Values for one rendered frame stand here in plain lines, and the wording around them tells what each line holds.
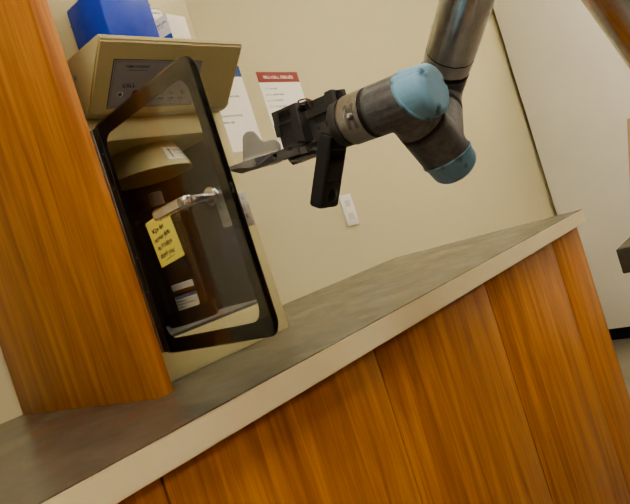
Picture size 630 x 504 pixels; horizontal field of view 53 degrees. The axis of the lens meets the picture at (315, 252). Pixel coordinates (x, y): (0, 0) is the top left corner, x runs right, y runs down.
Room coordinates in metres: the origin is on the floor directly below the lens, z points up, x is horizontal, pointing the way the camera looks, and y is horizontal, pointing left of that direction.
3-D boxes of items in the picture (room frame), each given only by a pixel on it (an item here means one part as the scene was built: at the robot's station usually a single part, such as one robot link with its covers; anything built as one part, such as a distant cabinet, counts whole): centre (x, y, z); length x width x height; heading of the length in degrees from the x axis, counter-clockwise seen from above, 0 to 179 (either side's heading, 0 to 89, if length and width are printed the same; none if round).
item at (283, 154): (0.99, 0.00, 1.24); 0.09 x 0.05 x 0.02; 85
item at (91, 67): (1.15, 0.16, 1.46); 0.32 x 0.12 x 0.10; 139
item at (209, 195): (0.88, 0.16, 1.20); 0.10 x 0.05 x 0.03; 44
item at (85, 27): (1.09, 0.21, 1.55); 0.10 x 0.10 x 0.09; 49
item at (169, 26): (1.18, 0.13, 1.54); 0.05 x 0.05 x 0.06; 57
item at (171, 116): (0.95, 0.18, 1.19); 0.30 x 0.01 x 0.40; 44
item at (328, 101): (0.99, -0.06, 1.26); 0.12 x 0.08 x 0.09; 49
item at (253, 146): (1.00, 0.05, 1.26); 0.09 x 0.03 x 0.06; 85
